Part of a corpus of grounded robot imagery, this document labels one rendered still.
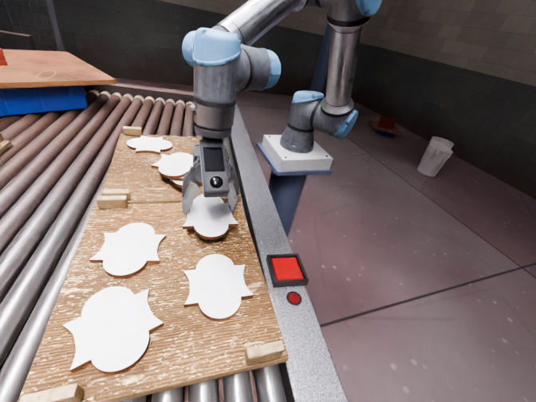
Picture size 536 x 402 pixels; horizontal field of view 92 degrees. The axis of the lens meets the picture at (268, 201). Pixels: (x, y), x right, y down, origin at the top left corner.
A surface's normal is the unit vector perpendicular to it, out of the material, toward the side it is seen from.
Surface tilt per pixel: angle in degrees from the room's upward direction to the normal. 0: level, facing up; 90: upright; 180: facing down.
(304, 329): 0
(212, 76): 89
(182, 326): 0
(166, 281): 0
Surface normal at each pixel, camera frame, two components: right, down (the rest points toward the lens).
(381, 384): 0.18, -0.80
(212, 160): 0.27, -0.37
